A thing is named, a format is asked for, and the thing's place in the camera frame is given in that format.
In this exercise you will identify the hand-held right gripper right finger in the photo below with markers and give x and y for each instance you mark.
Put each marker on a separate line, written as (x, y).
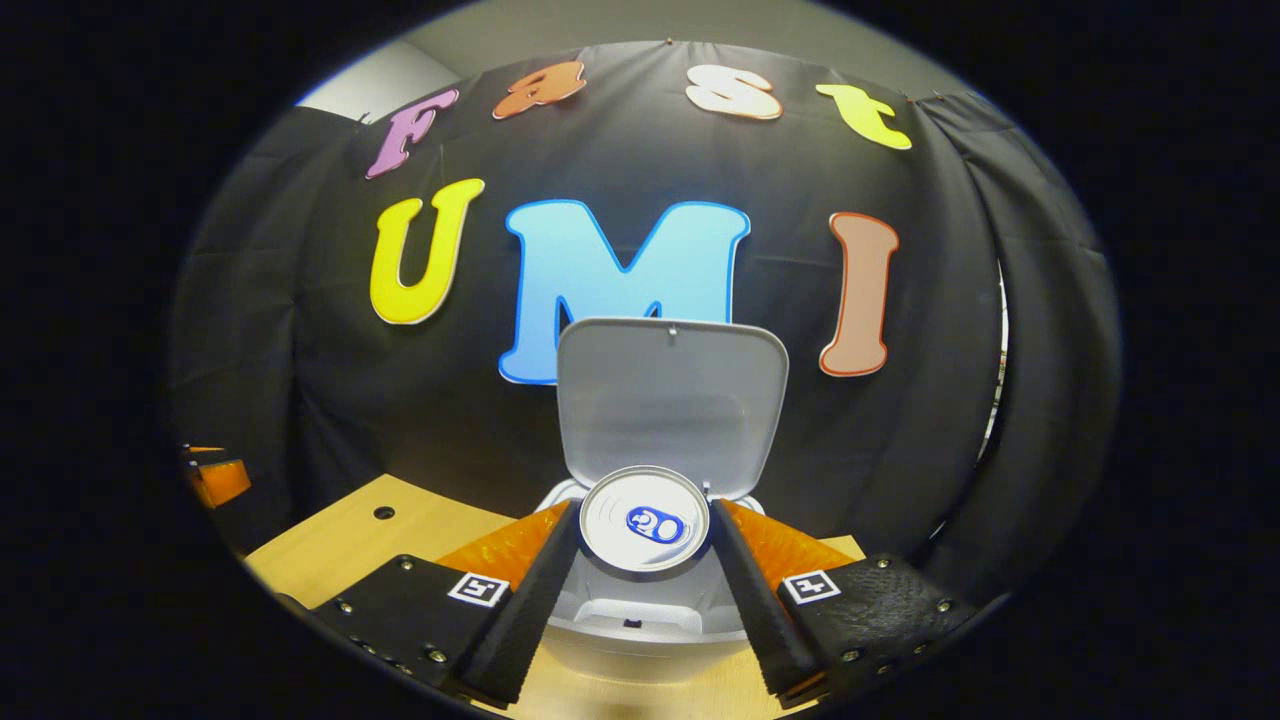
(765, 620)

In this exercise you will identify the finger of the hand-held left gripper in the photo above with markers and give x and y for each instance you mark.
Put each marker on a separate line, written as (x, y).
(222, 480)
(203, 450)

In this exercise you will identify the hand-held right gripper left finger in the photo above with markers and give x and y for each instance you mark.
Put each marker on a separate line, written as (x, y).
(525, 620)

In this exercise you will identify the silver pop can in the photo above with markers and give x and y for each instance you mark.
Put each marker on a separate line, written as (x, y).
(620, 520)

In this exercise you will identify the white desktop garbage bin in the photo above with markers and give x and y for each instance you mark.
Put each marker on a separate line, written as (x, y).
(670, 400)

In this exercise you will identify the wooden desktop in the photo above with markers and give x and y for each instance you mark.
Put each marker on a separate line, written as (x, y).
(340, 550)

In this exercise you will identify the black backdrop cloth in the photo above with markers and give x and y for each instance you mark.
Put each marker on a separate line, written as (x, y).
(450, 400)

